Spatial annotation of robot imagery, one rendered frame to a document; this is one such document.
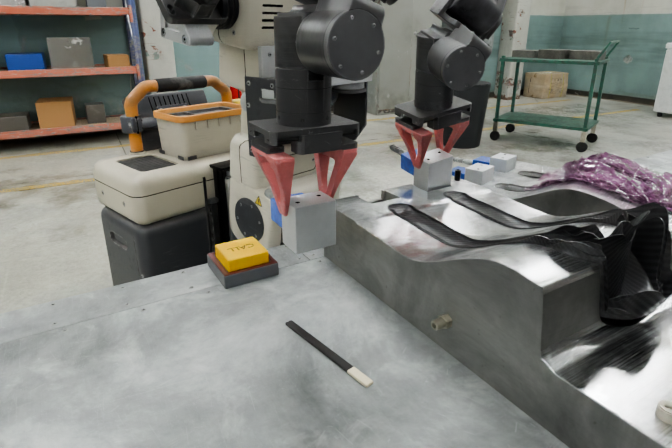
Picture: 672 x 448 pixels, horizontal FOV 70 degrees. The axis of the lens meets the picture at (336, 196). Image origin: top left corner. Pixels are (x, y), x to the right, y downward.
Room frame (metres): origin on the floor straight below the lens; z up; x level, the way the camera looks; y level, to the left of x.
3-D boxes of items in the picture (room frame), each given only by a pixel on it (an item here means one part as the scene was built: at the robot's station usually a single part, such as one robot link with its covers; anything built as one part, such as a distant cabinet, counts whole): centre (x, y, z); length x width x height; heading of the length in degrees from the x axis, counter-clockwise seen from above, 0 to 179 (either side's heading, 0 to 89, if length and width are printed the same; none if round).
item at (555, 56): (4.89, -2.17, 0.50); 0.98 x 0.55 x 1.01; 53
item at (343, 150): (0.51, 0.02, 0.99); 0.07 x 0.07 x 0.09; 31
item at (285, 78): (0.50, 0.03, 1.06); 0.10 x 0.07 x 0.07; 121
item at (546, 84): (8.29, -3.56, 0.20); 0.63 x 0.44 x 0.40; 118
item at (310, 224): (0.53, 0.05, 0.93); 0.13 x 0.05 x 0.05; 31
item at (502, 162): (1.00, -0.31, 0.86); 0.13 x 0.05 x 0.05; 48
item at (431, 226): (0.54, -0.22, 0.92); 0.35 x 0.16 x 0.09; 31
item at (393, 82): (6.82, -0.91, 0.98); 1.00 x 0.47 x 1.95; 118
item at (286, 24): (0.49, 0.03, 1.12); 0.07 x 0.06 x 0.07; 31
